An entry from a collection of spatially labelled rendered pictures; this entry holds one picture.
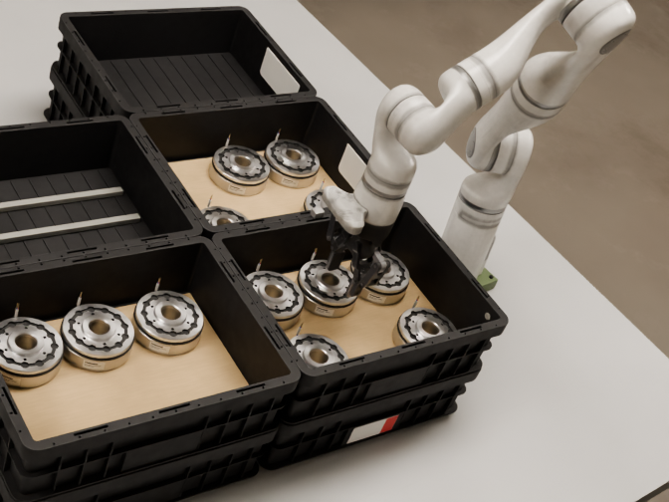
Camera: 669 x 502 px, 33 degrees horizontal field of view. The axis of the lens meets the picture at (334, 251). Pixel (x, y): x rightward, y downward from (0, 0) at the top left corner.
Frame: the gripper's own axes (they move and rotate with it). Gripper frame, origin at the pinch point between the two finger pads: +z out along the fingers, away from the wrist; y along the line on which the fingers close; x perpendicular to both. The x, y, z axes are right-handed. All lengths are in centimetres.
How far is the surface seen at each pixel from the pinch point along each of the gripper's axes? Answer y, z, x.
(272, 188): 28.5, 7.3, -4.7
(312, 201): 21.0, 4.2, -7.8
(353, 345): -8.7, 6.8, 0.9
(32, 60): 88, 21, 16
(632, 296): 42, 91, -174
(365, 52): 176, 93, -156
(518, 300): 1, 20, -51
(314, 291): 1.3, 4.1, 3.6
